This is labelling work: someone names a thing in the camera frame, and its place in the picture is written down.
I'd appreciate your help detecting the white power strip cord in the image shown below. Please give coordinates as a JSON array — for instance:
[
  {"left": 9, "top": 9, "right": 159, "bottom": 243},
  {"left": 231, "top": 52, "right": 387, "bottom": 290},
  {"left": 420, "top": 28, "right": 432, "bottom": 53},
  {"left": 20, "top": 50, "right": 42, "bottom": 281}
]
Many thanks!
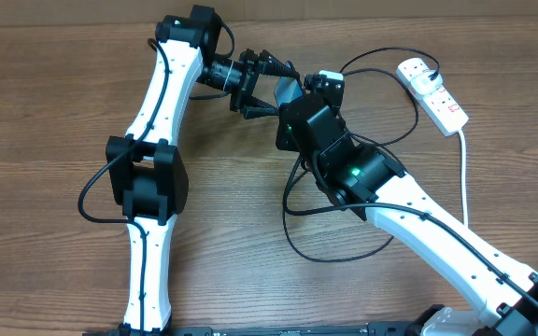
[{"left": 457, "top": 129, "right": 470, "bottom": 228}]

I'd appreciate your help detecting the black Galaxy smartphone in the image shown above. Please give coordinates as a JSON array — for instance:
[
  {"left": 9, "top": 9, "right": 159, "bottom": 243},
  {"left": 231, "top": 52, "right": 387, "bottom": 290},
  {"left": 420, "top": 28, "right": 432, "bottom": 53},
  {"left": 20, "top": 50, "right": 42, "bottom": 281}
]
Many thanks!
[{"left": 274, "top": 61, "right": 304, "bottom": 108}]

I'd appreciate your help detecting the white charger adapter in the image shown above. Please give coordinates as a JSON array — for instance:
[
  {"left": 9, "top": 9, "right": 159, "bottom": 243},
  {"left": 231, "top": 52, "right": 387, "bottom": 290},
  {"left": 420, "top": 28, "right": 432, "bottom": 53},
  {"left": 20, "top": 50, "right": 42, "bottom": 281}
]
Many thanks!
[{"left": 410, "top": 70, "right": 443, "bottom": 96}]

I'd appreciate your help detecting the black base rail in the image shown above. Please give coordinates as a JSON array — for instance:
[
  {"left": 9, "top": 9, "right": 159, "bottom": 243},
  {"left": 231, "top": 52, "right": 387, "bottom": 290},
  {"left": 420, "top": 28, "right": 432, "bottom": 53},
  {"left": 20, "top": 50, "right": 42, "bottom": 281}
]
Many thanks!
[{"left": 86, "top": 321, "right": 416, "bottom": 336}]

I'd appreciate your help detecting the white power strip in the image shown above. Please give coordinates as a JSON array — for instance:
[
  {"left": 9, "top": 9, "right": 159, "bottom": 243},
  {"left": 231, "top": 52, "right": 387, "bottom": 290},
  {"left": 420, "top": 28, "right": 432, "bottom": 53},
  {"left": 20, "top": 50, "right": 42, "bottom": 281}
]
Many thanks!
[{"left": 396, "top": 58, "right": 469, "bottom": 136}]

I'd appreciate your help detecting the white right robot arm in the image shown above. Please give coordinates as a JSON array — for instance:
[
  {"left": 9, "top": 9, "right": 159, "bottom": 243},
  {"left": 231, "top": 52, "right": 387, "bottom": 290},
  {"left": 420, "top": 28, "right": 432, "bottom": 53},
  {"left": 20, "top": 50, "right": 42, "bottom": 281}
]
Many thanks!
[{"left": 275, "top": 71, "right": 538, "bottom": 335}]

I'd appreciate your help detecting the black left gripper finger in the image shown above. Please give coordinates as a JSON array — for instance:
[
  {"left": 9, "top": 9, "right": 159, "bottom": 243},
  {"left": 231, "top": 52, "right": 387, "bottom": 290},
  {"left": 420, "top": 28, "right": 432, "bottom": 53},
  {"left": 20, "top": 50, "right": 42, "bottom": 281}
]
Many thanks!
[
  {"left": 243, "top": 97, "right": 278, "bottom": 119},
  {"left": 262, "top": 51, "right": 300, "bottom": 80}
]

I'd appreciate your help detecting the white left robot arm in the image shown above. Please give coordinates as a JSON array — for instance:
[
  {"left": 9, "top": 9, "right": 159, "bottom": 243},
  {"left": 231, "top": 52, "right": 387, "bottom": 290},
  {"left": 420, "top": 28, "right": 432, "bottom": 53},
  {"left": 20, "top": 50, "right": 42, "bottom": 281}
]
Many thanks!
[{"left": 106, "top": 6, "right": 300, "bottom": 335}]

